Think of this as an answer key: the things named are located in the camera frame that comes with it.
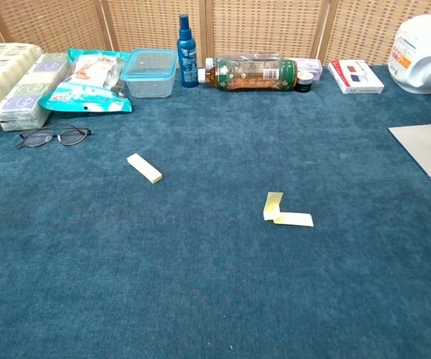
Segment pastel printed tissue pack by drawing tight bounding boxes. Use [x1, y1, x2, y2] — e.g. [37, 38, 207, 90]
[0, 52, 71, 132]

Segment white rice cooker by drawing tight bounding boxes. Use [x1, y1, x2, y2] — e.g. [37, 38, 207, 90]
[388, 13, 431, 96]

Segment green label tea bottle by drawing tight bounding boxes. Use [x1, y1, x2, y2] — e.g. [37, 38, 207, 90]
[197, 57, 299, 92]

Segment blue spray bottle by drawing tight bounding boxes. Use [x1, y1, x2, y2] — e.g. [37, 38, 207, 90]
[177, 13, 201, 89]

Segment clear plastic box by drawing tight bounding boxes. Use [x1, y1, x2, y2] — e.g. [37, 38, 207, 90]
[215, 51, 284, 63]

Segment blue felt table cloth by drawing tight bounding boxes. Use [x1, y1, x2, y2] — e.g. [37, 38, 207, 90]
[0, 64, 431, 359]

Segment clear container with blue lid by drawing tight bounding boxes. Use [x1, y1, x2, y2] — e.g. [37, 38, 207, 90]
[120, 48, 179, 99]

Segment lilac box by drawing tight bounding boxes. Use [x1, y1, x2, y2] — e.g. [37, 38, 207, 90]
[293, 58, 323, 83]

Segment teal snack bag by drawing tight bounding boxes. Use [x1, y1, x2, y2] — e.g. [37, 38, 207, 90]
[38, 47, 134, 114]

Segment small black jar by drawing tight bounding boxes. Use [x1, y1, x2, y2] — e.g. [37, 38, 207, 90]
[295, 70, 315, 93]

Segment yellow sticky note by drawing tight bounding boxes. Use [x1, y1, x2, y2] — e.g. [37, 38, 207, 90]
[263, 191, 284, 222]
[272, 212, 315, 228]

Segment white and red box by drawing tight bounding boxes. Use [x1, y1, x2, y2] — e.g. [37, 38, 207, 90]
[327, 59, 385, 96]

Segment woven bamboo folding screen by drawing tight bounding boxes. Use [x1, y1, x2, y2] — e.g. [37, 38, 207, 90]
[0, 0, 431, 69]

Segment black frame eyeglasses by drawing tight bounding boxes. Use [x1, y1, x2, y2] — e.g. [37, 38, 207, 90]
[16, 123, 93, 150]

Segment yellow sticky note pad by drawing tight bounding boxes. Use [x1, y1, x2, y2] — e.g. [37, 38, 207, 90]
[126, 153, 163, 185]

